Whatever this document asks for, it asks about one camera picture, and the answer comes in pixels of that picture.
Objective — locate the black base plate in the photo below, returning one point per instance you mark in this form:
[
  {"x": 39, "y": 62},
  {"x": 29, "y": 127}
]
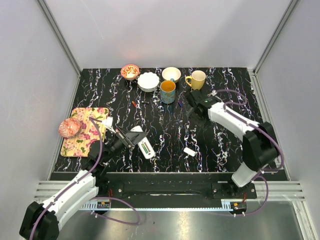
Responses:
[{"x": 180, "y": 191}]

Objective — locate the white scalloped bowl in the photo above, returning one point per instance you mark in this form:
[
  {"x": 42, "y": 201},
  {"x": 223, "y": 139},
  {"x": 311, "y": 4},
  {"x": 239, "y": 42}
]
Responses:
[{"x": 148, "y": 82}]

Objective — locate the blue mug orange inside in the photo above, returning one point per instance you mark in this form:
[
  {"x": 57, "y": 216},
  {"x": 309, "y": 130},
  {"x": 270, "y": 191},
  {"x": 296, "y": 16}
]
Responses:
[{"x": 167, "y": 91}]

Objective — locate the orange floral small bowl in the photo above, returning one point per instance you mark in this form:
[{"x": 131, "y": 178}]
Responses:
[{"x": 130, "y": 71}]

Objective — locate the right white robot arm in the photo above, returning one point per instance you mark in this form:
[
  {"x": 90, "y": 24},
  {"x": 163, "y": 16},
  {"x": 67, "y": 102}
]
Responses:
[{"x": 259, "y": 143}]

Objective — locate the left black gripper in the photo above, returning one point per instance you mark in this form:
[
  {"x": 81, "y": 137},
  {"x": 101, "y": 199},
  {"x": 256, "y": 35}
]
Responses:
[{"x": 130, "y": 138}]

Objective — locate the red patterned bowl on tray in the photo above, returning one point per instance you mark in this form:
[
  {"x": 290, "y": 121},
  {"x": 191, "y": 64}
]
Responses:
[{"x": 69, "y": 127}]

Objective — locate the cream round bowl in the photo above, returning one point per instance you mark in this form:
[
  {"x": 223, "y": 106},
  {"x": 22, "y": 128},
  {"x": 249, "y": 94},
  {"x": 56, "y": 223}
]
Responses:
[{"x": 170, "y": 73}]

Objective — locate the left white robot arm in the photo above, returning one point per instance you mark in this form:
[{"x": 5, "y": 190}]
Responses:
[{"x": 43, "y": 221}]

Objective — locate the yellow mug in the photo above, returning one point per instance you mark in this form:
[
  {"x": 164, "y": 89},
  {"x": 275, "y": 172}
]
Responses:
[{"x": 196, "y": 80}]

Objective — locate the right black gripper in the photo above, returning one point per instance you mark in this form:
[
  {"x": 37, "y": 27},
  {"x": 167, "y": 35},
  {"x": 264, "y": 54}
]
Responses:
[{"x": 191, "y": 113}]

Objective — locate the white battery cover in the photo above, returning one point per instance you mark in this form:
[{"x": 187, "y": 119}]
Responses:
[{"x": 189, "y": 151}]

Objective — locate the green battery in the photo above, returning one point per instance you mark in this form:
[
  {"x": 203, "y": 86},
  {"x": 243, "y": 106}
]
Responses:
[{"x": 145, "y": 148}]

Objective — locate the floral rectangular tray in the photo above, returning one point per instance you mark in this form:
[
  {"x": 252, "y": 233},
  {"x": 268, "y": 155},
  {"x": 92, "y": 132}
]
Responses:
[{"x": 79, "y": 146}]

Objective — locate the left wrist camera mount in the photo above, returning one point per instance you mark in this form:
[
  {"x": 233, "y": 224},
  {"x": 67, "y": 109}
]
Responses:
[{"x": 108, "y": 123}]

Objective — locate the white remote control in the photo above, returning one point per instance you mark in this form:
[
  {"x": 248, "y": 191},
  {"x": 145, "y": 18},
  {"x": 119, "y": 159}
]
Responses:
[{"x": 152, "y": 152}]

